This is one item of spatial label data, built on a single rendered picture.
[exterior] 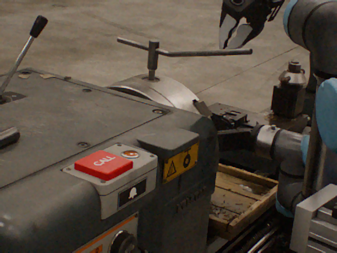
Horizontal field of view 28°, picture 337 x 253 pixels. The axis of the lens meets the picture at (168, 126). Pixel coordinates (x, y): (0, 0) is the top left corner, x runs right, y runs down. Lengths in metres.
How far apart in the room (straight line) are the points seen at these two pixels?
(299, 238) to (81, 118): 0.44
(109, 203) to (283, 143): 0.69
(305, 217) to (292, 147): 0.34
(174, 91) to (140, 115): 0.25
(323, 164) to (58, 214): 0.70
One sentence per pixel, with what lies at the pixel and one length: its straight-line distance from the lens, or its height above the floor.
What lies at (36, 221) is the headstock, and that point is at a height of 1.25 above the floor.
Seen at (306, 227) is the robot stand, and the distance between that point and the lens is 1.22.
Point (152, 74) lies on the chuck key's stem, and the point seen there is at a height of 1.25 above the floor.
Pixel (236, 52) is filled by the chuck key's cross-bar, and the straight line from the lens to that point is 1.27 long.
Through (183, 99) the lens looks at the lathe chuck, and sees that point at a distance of 1.38.
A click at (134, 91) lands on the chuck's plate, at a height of 1.23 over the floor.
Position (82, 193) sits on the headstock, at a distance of 0.89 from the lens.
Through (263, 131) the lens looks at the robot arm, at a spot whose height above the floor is 1.11.
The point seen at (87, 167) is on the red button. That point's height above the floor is 1.27.
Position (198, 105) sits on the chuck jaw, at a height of 1.19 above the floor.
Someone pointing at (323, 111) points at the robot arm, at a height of 1.33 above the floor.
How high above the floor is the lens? 1.65
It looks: 21 degrees down
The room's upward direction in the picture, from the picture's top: 5 degrees clockwise
